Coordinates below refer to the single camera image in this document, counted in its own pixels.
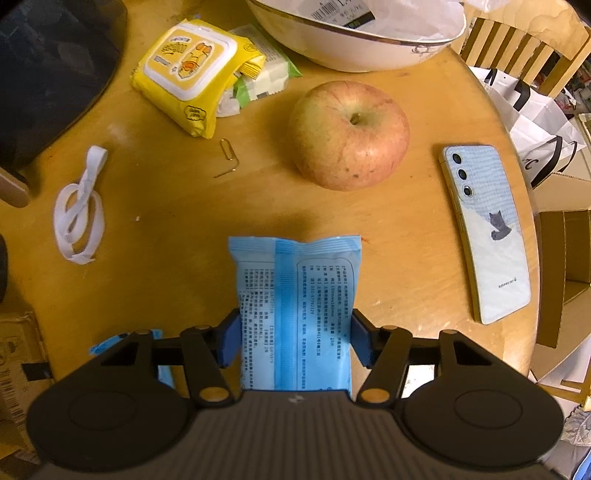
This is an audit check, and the blue wet wipe packet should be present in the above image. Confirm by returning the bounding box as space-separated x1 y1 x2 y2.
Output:
228 234 363 402

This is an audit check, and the white paper shopping bag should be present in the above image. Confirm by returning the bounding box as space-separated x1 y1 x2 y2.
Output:
509 106 591 190
468 67 578 139

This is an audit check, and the yellow wet wipe pack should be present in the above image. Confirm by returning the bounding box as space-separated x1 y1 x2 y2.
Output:
130 17 267 139

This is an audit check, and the round wooden desktop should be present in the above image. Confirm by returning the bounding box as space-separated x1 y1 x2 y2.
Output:
0 0 544 386

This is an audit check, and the wooden chair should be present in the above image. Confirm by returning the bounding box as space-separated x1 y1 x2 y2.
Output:
461 0 588 100

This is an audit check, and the green white packet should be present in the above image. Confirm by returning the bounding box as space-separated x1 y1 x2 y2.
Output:
217 23 303 118

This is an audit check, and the white paper sheet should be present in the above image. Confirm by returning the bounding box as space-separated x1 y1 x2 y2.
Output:
530 340 591 395

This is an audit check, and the dark bag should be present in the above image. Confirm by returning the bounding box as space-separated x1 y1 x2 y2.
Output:
0 0 128 172

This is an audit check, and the light blue smartphone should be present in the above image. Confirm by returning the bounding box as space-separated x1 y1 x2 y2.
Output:
438 144 533 326

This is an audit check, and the tan rounded object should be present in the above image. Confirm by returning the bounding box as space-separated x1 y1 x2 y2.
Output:
0 167 31 207

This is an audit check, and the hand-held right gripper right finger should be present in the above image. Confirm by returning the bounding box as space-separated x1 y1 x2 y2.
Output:
353 310 498 407

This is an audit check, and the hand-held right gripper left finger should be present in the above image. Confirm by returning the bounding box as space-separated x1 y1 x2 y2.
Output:
99 310 242 409

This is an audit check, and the white elastic band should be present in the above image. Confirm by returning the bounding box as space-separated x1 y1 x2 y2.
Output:
53 145 110 266

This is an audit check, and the open brown cardboard box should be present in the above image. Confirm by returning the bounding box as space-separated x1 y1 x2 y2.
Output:
531 173 591 352

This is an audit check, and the black tape roll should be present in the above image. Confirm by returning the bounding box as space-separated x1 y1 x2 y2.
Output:
0 235 9 304

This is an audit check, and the taped cardboard box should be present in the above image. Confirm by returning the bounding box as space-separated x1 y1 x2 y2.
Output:
0 313 55 464

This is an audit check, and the white ceramic bowl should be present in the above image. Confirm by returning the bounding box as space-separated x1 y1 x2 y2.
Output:
245 0 469 73

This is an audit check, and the bent metal paper clip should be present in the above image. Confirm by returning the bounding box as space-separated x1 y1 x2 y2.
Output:
213 138 241 179

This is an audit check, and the red yellow apple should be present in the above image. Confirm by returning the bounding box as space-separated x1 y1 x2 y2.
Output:
287 80 411 191

